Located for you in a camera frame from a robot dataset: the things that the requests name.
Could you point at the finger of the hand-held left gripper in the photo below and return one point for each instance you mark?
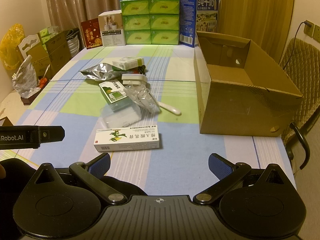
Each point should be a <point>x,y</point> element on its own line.
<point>53,133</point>

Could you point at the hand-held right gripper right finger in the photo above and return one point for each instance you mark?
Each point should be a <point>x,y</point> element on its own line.
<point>220,166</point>

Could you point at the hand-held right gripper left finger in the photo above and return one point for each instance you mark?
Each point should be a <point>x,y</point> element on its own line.
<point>100,165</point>

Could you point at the brown cardboard box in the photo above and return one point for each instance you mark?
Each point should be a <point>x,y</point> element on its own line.
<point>230,105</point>

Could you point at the silver foil bag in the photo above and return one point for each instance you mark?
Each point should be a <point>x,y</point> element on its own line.
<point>97,71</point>

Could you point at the white square night light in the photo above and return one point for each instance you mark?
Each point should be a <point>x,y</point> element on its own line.
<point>134,79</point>

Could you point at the white ointment box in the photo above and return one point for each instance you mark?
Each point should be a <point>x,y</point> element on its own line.
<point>128,138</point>

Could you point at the dark wooden stand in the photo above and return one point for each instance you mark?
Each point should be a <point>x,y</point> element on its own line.
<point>30,97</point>

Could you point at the clear plastic container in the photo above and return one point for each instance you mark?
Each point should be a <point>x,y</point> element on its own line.
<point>121,116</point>

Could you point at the crinkled white plastic bag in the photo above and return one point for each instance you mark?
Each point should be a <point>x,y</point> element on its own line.
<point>25,77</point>

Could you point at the green white medicine box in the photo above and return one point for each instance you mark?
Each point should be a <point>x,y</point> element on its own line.
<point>112,93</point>

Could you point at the white plastic spoon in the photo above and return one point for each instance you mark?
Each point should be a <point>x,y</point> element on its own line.
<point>171,109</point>

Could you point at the open cardboard box with packs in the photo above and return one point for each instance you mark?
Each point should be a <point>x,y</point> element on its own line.
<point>50,52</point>

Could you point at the clear plastic bag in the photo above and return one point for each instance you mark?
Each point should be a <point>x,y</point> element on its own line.
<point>143,97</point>

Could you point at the yellow plastic bag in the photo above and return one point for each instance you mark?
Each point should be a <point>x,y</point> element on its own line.
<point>11,46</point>

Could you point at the grey white striped bag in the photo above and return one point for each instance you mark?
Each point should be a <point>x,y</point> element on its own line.
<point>73,42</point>

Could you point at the small white green box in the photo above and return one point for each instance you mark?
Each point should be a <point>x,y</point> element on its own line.
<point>127,63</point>

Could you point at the red gift box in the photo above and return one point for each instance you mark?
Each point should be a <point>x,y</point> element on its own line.
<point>91,33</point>

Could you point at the plaid tablecloth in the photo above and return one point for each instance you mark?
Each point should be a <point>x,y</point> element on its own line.
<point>175,65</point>

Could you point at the white product box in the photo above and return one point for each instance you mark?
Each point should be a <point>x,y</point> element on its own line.
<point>111,30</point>

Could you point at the chair with quilted cover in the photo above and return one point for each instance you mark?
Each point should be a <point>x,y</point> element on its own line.
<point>300,65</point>

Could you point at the beige patterned curtain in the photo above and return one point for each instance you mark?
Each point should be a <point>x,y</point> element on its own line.
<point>82,0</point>

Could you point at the stack of green tissue packs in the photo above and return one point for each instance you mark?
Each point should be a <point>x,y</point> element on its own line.
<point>150,20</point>

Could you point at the blue milk carton box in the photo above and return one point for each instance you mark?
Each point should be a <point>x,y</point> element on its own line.
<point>192,17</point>

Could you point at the golden curtain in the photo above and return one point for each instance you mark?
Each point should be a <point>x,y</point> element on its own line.
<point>255,10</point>

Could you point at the wall socket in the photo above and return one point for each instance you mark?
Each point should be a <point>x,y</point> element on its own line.
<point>312,28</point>

